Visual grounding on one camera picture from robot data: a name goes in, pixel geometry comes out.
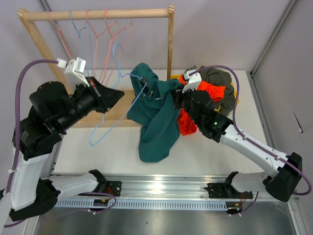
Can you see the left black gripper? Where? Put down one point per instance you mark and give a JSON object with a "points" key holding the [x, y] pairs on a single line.
{"points": [[106, 97]]}

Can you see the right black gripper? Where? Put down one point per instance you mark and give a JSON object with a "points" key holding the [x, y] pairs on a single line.
{"points": [[178, 96]]}

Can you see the olive green shorts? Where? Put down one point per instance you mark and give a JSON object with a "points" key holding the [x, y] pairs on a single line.
{"points": [[223, 110]]}

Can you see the yellow shorts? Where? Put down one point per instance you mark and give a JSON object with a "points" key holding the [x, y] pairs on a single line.
{"points": [[236, 95]]}

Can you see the dark green shorts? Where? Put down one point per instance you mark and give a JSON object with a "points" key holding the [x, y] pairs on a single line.
{"points": [[154, 110]]}

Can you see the pink wire hanger orange shorts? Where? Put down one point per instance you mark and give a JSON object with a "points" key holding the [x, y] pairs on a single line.
{"points": [[110, 49]]}

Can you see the pink wire hanger olive shorts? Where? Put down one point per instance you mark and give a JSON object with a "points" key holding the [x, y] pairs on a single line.
{"points": [[97, 37]]}

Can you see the light blue wire hanger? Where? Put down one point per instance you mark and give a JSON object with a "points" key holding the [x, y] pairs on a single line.
{"points": [[84, 36]]}

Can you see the grey shorts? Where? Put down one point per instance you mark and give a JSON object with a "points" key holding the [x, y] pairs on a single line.
{"points": [[191, 68]]}

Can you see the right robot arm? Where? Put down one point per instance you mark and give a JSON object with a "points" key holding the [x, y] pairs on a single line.
{"points": [[281, 172]]}

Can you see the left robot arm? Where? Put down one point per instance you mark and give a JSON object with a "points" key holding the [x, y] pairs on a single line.
{"points": [[53, 112]]}

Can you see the wooden clothes rack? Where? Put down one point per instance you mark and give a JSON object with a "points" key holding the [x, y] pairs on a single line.
{"points": [[28, 20]]}

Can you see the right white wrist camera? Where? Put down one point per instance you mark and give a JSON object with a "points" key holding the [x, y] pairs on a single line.
{"points": [[192, 79]]}

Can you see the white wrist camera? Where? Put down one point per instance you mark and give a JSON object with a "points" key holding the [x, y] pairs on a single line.
{"points": [[74, 71], [192, 79]]}

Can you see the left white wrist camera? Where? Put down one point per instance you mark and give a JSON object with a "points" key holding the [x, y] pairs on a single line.
{"points": [[74, 71]]}

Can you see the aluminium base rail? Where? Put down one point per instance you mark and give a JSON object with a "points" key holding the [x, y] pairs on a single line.
{"points": [[164, 187]]}

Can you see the slotted cable duct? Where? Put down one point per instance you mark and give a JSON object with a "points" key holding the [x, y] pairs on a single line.
{"points": [[198, 205]]}

